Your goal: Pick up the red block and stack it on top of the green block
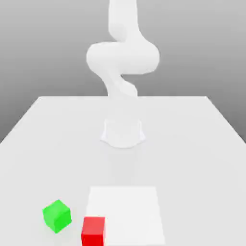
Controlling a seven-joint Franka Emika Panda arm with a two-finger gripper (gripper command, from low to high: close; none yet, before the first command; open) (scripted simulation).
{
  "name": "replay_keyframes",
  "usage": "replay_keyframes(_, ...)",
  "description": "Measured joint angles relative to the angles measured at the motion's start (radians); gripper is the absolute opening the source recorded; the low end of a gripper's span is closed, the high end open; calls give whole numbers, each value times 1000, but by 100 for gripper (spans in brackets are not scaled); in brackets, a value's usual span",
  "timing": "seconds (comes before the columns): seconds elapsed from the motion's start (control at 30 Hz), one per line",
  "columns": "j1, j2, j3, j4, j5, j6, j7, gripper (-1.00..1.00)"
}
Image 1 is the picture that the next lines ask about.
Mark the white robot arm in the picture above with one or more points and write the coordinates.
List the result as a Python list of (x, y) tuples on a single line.
[(123, 57)]

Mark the small red cube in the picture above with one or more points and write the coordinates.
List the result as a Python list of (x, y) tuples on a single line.
[(93, 231)]

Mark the small green cube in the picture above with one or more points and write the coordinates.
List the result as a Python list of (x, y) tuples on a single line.
[(56, 216)]

